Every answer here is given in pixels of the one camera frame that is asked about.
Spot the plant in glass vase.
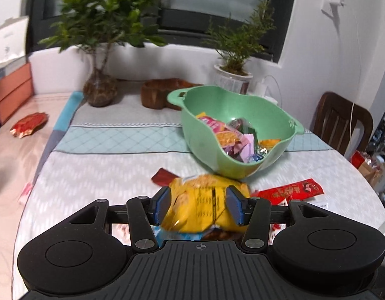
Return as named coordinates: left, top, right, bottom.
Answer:
left=38, top=0, right=181, bottom=108

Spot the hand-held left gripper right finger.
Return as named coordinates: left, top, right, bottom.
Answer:
left=226, top=186, right=333, bottom=253

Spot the blue chocolate ball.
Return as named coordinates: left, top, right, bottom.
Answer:
left=247, top=148, right=268, bottom=163

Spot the pink red candy packet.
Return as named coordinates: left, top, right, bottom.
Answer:
left=196, top=112, right=231, bottom=135

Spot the pink snack packet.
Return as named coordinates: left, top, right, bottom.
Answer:
left=233, top=133, right=257, bottom=163

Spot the orange foil wrapper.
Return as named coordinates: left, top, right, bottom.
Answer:
left=259, top=138, right=282, bottom=149

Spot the long white cable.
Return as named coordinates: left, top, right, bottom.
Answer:
left=341, top=3, right=363, bottom=160

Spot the grey blue box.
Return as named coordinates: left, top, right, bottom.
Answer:
left=0, top=61, right=31, bottom=83

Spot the cardboard box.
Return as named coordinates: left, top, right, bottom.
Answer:
left=358, top=159, right=385, bottom=191

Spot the flat red snack packet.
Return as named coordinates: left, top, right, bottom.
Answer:
left=250, top=178, right=331, bottom=208

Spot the yellow snack bag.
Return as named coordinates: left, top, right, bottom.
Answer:
left=159, top=175, right=251, bottom=234

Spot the brown wooden basket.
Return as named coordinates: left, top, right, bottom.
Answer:
left=140, top=78, right=204, bottom=111

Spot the red gold stick packet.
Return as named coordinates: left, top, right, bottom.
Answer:
left=151, top=168, right=181, bottom=186

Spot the orange candy packet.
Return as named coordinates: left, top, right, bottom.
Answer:
left=216, top=131, right=243, bottom=147

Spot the plant in white pot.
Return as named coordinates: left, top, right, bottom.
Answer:
left=202, top=0, right=276, bottom=96

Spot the shiny dark candy wrapper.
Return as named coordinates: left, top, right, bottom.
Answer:
left=227, top=118, right=257, bottom=138

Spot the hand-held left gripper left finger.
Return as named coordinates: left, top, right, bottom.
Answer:
left=67, top=186, right=174, bottom=254

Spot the dark wooden chair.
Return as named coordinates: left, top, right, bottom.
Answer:
left=313, top=91, right=374, bottom=160

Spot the dark window frame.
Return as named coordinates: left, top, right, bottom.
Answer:
left=28, top=0, right=301, bottom=63

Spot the short white charger cable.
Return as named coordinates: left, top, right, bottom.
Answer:
left=263, top=74, right=284, bottom=107

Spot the green plastic bowl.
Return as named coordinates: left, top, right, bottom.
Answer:
left=166, top=85, right=305, bottom=180

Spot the crumpled red packet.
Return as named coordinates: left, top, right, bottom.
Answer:
left=10, top=112, right=49, bottom=139

